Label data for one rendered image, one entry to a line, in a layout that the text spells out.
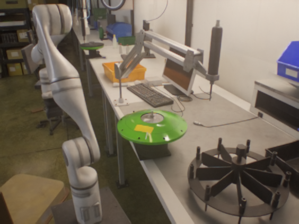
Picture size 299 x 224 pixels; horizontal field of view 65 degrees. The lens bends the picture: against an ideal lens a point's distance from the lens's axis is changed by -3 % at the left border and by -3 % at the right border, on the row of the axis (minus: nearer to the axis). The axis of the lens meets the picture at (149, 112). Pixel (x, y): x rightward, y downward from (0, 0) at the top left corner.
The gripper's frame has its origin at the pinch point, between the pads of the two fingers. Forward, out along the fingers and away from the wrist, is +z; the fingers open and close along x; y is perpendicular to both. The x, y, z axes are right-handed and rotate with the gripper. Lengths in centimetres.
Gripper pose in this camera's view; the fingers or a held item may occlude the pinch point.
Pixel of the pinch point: (58, 129)
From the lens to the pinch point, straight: 121.4
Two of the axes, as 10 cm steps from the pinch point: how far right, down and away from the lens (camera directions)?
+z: 0.0, 9.1, 4.2
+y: -5.0, -3.6, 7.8
